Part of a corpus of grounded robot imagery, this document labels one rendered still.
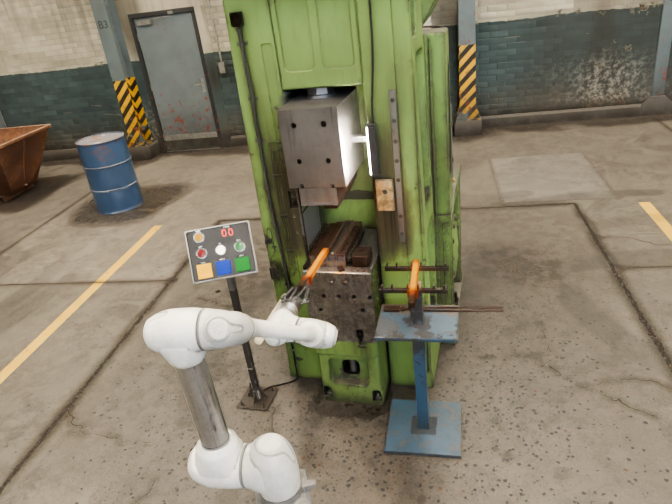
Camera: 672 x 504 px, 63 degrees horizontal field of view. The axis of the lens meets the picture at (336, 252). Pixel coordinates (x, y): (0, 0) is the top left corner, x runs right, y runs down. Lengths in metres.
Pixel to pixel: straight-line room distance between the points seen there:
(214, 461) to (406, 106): 1.75
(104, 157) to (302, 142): 4.66
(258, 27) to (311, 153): 0.64
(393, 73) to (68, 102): 8.24
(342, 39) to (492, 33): 5.93
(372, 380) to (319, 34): 1.88
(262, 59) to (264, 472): 1.87
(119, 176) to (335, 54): 4.86
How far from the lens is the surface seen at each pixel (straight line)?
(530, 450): 3.20
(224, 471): 2.11
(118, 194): 7.28
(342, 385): 3.36
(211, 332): 1.67
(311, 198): 2.82
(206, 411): 1.96
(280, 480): 2.09
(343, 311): 3.02
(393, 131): 2.76
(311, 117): 2.68
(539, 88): 8.76
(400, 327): 2.77
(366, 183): 3.24
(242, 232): 2.97
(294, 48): 2.80
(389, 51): 2.68
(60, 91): 10.46
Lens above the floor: 2.30
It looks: 26 degrees down
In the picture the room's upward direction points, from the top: 8 degrees counter-clockwise
